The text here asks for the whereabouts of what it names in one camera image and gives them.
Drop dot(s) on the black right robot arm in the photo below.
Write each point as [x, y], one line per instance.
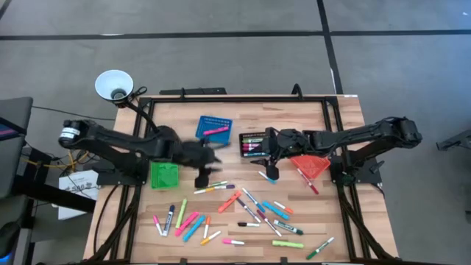
[368, 136]

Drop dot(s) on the orange plastic basket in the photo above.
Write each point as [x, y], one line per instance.
[312, 165]

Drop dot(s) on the black plastic basket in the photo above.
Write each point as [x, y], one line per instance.
[240, 144]

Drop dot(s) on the orange highlighter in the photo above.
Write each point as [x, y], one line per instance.
[229, 201]

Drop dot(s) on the light green highlighter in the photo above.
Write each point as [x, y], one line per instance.
[287, 244]
[180, 213]

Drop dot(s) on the white printed paper sheet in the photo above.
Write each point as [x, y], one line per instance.
[79, 187]

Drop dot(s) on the yellow cap white marker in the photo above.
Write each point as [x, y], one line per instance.
[210, 237]
[203, 191]

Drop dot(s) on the light blue cap marker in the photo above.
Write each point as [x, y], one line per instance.
[268, 178]

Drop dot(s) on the black stand base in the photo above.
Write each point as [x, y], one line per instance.
[55, 193]

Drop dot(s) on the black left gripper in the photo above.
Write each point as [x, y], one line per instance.
[191, 154]

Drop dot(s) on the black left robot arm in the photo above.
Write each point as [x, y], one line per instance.
[110, 141]

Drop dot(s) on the black power strip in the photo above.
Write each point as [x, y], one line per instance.
[193, 91]

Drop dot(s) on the maroon thin marker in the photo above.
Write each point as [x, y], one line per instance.
[269, 223]

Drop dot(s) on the black desk lamp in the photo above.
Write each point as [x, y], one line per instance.
[110, 82]

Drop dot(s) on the red thin marker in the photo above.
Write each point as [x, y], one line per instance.
[308, 182]

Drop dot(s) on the blue thin marker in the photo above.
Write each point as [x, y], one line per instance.
[253, 200]

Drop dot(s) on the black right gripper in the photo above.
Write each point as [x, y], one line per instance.
[290, 143]

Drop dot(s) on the purple thin Expo marker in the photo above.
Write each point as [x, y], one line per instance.
[248, 210]

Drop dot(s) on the black cap SKK marker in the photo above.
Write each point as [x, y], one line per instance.
[248, 224]

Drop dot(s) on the dark blue Expo marker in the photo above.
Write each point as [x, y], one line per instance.
[168, 220]

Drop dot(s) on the green plastic basket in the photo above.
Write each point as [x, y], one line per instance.
[164, 176]

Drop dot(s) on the purple cap white marker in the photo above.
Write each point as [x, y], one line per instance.
[225, 187]

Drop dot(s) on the teal thin marker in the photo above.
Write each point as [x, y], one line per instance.
[254, 154]

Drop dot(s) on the light blue highlighter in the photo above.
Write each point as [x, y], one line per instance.
[194, 228]
[275, 210]

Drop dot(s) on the dark green Expo marker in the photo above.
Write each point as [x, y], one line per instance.
[288, 227]

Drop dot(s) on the grey stand leg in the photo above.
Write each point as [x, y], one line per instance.
[456, 140]

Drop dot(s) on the pink cap white marker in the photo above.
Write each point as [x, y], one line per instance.
[233, 241]
[157, 225]

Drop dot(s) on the red Expo marker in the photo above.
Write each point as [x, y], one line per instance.
[252, 149]

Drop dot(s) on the pink Expo marker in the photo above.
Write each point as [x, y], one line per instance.
[252, 145]

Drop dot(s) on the blue plastic basket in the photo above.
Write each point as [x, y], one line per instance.
[208, 123]

